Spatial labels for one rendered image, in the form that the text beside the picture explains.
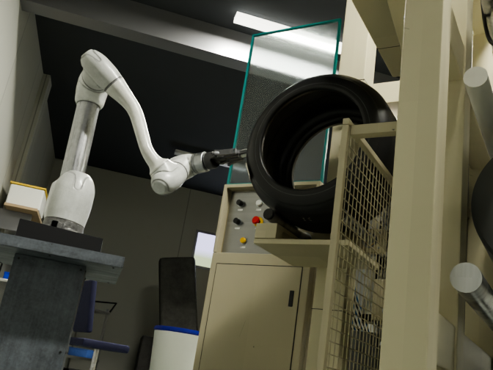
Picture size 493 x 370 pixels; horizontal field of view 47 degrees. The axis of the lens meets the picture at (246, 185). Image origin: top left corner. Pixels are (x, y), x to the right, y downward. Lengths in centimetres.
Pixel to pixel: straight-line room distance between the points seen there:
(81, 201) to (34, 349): 56
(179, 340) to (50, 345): 286
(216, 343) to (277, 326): 33
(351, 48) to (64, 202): 146
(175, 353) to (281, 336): 236
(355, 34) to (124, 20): 346
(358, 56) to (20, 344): 184
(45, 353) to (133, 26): 420
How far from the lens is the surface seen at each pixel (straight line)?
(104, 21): 589
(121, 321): 1063
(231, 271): 286
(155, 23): 594
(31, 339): 217
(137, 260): 1076
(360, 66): 272
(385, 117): 212
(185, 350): 495
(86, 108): 267
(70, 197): 229
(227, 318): 282
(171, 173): 239
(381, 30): 232
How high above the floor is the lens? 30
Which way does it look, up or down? 19 degrees up
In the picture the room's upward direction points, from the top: 9 degrees clockwise
